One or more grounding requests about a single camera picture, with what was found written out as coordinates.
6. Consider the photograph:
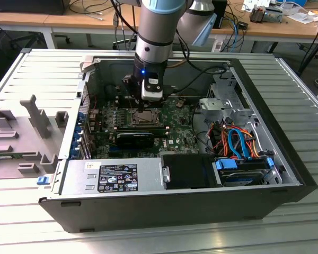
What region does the white printed cardboard box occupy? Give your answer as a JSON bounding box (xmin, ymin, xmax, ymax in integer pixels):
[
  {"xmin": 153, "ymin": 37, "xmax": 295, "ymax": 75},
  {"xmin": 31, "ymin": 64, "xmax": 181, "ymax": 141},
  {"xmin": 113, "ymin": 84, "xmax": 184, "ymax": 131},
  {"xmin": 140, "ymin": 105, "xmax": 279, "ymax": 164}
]
[{"xmin": 242, "ymin": 0, "xmax": 271, "ymax": 12}]

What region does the hard disk in blue carrier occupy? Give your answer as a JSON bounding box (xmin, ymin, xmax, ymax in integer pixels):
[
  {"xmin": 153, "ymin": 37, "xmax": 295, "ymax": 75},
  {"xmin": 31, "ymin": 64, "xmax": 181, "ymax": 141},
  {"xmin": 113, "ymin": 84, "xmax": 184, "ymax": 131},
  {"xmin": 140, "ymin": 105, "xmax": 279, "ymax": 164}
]
[{"xmin": 213, "ymin": 156, "xmax": 276, "ymax": 188}]

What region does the black office chair base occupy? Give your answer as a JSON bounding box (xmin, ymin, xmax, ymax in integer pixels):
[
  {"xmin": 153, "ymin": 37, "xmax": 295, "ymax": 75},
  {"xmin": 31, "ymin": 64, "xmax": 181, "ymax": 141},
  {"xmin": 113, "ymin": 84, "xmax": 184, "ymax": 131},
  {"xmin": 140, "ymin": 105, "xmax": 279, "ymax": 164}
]
[{"xmin": 9, "ymin": 31, "xmax": 43, "ymax": 50}]

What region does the silver CPU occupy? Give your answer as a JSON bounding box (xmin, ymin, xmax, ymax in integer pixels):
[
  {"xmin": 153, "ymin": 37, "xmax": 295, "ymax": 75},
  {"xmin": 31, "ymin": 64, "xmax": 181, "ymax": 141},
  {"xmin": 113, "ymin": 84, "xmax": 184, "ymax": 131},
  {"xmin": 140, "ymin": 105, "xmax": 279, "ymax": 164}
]
[{"xmin": 137, "ymin": 111, "xmax": 156, "ymax": 123}]

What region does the black equipment box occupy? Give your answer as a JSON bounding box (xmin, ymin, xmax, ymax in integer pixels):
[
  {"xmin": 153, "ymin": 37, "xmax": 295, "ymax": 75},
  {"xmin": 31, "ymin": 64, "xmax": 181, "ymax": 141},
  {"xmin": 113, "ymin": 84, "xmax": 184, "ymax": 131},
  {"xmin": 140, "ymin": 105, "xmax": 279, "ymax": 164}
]
[{"xmin": 0, "ymin": 0, "xmax": 67, "ymax": 16}]

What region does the small grey device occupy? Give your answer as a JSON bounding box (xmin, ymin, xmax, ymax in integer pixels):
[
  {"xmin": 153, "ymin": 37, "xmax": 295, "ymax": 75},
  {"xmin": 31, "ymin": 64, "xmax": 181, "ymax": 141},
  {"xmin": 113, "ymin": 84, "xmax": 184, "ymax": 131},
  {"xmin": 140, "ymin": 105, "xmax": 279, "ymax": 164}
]
[{"xmin": 264, "ymin": 7, "xmax": 284, "ymax": 24}]

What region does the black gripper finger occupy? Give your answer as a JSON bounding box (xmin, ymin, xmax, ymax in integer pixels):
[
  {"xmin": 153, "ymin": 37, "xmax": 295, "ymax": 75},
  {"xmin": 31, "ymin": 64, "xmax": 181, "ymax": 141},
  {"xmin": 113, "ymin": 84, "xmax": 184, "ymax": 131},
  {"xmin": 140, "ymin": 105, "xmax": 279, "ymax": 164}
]
[
  {"xmin": 148, "ymin": 84, "xmax": 178, "ymax": 110},
  {"xmin": 121, "ymin": 74, "xmax": 149, "ymax": 112}
]

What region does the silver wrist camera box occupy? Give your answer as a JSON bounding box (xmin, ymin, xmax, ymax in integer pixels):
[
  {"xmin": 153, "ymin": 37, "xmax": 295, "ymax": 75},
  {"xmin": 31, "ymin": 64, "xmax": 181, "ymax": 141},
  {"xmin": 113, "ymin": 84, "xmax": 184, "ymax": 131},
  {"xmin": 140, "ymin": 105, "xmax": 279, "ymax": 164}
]
[{"xmin": 140, "ymin": 76, "xmax": 164, "ymax": 102}]

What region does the orange wire bundle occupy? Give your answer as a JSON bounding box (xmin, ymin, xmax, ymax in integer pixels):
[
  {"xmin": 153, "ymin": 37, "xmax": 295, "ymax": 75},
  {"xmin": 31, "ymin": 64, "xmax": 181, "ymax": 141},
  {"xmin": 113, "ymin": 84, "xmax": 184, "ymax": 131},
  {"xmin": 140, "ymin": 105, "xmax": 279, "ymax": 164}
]
[{"xmin": 208, "ymin": 122, "xmax": 263, "ymax": 159}]

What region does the green motherboard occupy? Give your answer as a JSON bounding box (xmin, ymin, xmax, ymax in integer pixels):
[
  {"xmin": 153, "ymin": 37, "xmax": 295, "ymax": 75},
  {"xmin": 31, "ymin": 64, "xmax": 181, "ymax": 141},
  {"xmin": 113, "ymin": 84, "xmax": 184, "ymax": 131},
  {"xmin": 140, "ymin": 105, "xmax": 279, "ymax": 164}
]
[{"xmin": 89, "ymin": 97, "xmax": 202, "ymax": 160}]

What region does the silver power supply unit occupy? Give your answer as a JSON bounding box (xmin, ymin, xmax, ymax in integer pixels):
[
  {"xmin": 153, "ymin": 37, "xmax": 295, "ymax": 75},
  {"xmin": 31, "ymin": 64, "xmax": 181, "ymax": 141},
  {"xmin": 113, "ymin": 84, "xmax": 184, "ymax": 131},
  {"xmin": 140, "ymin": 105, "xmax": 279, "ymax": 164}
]
[{"xmin": 58, "ymin": 158, "xmax": 166, "ymax": 195}]

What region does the silver metal drive cage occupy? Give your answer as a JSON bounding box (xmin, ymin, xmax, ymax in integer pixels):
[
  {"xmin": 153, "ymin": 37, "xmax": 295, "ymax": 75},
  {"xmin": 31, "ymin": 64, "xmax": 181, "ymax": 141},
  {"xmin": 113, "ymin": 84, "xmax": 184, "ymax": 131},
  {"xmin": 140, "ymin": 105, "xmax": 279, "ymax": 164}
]
[{"xmin": 198, "ymin": 69, "xmax": 258, "ymax": 126}]

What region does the black camera cable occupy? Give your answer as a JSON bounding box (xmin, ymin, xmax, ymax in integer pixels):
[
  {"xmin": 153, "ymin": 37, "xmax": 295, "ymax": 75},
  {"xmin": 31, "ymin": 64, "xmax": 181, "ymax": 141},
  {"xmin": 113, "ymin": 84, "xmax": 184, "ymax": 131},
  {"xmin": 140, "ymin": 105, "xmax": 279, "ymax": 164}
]
[{"xmin": 172, "ymin": 66, "xmax": 227, "ymax": 95}]

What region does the metal socket cover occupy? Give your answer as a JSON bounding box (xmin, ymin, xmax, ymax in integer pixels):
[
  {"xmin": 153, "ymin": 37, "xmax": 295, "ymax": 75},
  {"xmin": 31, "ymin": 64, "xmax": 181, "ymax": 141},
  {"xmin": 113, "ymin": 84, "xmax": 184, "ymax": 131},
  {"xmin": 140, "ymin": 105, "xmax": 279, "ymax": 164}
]
[{"xmin": 132, "ymin": 107, "xmax": 162, "ymax": 125}]

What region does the CPU socket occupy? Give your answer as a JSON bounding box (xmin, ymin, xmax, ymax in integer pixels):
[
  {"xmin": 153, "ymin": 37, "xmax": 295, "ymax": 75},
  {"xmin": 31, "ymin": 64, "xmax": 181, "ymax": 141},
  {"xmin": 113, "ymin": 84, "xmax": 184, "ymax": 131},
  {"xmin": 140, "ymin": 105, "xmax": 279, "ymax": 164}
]
[{"xmin": 131, "ymin": 107, "xmax": 164, "ymax": 126}]

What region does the black disk bay cover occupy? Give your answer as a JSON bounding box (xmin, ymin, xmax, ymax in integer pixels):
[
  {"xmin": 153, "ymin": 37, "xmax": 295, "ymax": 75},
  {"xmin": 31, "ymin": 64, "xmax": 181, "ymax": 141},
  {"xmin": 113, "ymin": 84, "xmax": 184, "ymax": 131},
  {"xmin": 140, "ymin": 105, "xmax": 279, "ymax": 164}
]
[{"xmin": 161, "ymin": 153, "xmax": 218, "ymax": 190}]

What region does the black graphics card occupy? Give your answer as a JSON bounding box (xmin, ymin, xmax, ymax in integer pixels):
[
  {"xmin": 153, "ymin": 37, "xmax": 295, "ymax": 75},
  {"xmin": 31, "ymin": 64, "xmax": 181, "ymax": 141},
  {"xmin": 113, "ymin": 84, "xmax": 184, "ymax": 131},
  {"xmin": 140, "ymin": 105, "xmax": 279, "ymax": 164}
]
[{"xmin": 116, "ymin": 131, "xmax": 155, "ymax": 149}]

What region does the tall black box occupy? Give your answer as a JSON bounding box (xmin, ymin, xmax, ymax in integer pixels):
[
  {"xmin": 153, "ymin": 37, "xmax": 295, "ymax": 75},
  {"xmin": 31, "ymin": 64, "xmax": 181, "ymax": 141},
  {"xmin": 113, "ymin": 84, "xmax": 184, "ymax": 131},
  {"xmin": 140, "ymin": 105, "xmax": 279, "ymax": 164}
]
[{"xmin": 213, "ymin": 0, "xmax": 228, "ymax": 29}]

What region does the black tripod stand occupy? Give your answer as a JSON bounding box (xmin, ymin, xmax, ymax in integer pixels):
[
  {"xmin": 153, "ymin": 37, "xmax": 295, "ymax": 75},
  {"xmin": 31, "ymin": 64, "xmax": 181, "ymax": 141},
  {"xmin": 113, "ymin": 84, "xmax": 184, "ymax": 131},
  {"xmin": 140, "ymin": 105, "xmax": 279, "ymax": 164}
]
[{"xmin": 296, "ymin": 15, "xmax": 318, "ymax": 78}]

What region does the grey parts rack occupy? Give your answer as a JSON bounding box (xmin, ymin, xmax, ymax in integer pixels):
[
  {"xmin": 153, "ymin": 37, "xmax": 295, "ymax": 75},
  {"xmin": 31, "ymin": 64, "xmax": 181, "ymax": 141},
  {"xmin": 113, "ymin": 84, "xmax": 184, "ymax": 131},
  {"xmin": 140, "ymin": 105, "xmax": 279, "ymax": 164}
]
[{"xmin": 0, "ymin": 94, "xmax": 69, "ymax": 180}]

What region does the blue wire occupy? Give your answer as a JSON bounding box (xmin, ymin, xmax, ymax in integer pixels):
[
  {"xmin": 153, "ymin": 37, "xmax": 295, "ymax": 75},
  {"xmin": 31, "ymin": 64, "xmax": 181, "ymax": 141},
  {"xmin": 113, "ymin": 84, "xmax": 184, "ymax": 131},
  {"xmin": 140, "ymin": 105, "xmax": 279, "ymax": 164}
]
[{"xmin": 227, "ymin": 128, "xmax": 253, "ymax": 161}]

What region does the black open PC case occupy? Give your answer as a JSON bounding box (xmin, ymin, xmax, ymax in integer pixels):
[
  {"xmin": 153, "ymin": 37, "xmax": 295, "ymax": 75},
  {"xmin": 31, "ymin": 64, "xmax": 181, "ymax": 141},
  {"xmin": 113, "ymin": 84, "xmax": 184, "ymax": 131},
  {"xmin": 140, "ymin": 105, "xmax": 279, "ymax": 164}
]
[{"xmin": 38, "ymin": 49, "xmax": 318, "ymax": 234}]

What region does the CPU cooler heatsink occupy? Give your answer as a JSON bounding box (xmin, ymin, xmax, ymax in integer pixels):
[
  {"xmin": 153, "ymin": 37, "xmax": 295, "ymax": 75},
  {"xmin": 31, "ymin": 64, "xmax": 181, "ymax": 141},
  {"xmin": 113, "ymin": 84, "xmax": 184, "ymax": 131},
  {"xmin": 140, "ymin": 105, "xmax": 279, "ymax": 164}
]
[{"xmin": 249, "ymin": 6, "xmax": 267, "ymax": 24}]

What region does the wooden desk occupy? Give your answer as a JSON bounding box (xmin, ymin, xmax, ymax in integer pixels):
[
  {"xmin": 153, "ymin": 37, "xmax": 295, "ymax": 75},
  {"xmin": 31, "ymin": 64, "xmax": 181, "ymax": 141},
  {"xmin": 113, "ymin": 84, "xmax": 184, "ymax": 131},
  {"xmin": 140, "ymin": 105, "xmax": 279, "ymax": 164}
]
[{"xmin": 0, "ymin": 0, "xmax": 318, "ymax": 50}]

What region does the white paper sheet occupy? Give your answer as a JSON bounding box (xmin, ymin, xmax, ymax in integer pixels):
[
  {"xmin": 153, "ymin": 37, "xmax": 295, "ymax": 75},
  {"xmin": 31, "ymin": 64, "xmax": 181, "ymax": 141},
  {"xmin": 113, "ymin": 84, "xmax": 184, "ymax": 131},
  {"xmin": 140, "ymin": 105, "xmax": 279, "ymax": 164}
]
[{"xmin": 287, "ymin": 12, "xmax": 318, "ymax": 25}]

